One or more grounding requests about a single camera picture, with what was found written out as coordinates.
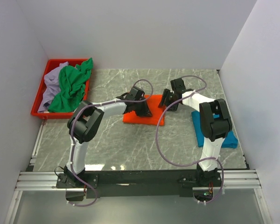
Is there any orange t shirt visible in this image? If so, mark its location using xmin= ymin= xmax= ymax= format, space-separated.
xmin=123 ymin=95 xmax=164 ymax=126

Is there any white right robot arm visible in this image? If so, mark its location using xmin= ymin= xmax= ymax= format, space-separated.
xmin=159 ymin=78 xmax=232 ymax=186

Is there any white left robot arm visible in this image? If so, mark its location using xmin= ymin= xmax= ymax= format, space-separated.
xmin=56 ymin=85 xmax=152 ymax=189

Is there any folded teal t shirt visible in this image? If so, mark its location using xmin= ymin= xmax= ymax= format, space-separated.
xmin=191 ymin=111 xmax=238 ymax=148

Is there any green t shirt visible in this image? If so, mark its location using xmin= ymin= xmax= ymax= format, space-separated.
xmin=48 ymin=58 xmax=93 ymax=113

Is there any lavender t shirt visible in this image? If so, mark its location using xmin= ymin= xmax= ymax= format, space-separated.
xmin=37 ymin=62 xmax=69 ymax=113

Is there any red plastic bin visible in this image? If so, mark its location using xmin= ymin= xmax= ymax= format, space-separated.
xmin=30 ymin=58 xmax=88 ymax=119

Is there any black table edge rail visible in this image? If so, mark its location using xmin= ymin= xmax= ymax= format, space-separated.
xmin=56 ymin=169 xmax=222 ymax=201

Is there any aluminium frame rail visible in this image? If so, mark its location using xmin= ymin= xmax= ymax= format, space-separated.
xmin=15 ymin=169 xmax=261 ymax=191

